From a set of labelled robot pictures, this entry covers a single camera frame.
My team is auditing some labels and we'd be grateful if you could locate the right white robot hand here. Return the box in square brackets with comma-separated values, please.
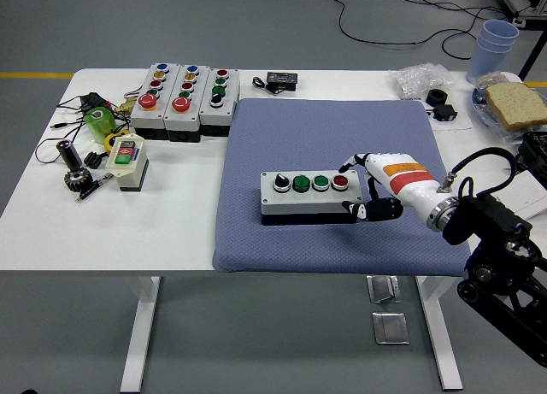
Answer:
[337, 151, 442, 224]

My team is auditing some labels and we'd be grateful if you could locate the grey four-button control box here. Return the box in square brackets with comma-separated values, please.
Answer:
[259, 169, 364, 227]

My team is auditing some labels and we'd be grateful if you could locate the five-button emergency stop box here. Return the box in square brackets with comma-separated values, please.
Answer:
[129, 62, 181, 139]
[164, 63, 210, 143]

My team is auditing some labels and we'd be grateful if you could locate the small black servo block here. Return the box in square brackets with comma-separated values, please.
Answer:
[426, 104, 457, 122]

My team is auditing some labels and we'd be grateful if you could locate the white paper sheet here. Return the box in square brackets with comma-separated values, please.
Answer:
[401, 95, 474, 131]

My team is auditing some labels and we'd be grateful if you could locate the clear plastic bag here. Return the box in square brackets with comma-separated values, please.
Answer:
[387, 63, 454, 100]

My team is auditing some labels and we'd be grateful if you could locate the metal floor outlet plate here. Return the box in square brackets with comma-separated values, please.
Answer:
[371, 311, 410, 346]
[366, 275, 403, 304]

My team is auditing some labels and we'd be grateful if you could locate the blue-grey padded mat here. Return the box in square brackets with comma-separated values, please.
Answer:
[212, 97, 473, 276]

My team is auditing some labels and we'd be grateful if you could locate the white table leg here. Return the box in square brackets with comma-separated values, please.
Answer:
[415, 276, 464, 391]
[119, 276, 162, 393]

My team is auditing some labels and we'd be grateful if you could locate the brown bread piece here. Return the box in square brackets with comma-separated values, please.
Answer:
[475, 72, 514, 90]

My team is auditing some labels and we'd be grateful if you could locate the white bread slice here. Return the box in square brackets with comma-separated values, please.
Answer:
[484, 82, 547, 132]

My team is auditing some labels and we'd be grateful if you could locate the stack of blue cups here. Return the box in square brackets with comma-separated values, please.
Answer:
[465, 19, 521, 86]

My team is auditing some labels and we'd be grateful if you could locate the black digital meter module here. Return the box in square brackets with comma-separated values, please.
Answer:
[265, 71, 300, 92]

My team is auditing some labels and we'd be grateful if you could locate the black pen tool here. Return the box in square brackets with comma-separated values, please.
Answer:
[75, 171, 115, 203]

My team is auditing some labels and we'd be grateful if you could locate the black metal gear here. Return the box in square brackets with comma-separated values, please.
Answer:
[63, 168, 94, 194]

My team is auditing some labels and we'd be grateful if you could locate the dark metal cylinder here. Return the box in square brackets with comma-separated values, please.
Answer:
[56, 139, 84, 171]

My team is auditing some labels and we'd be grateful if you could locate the small black heat sink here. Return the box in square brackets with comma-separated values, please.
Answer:
[83, 150, 108, 170]

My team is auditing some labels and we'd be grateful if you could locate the yellow tape roll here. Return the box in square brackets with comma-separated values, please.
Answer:
[103, 128, 131, 150]

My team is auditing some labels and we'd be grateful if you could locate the green tape roll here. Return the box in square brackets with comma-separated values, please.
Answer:
[83, 106, 117, 145]

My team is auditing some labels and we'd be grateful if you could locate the black power adapter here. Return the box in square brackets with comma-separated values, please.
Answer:
[80, 92, 113, 113]

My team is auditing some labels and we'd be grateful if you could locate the white wall switch panel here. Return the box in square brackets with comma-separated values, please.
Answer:
[508, 171, 547, 221]

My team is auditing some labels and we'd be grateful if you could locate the black cabled device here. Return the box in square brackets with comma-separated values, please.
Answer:
[512, 131, 547, 179]

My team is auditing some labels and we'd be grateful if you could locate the black floor cable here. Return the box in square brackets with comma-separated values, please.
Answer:
[314, 0, 521, 62]

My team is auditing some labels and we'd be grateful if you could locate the black meter cable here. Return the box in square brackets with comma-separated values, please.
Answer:
[251, 76, 279, 97]

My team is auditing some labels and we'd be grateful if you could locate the four-button selector switch box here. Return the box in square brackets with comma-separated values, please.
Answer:
[198, 67, 241, 138]

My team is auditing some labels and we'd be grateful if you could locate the white red-green switch box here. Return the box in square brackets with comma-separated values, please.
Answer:
[105, 132, 150, 193]

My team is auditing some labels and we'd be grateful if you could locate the thin black wire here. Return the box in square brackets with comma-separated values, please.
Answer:
[34, 95, 129, 164]

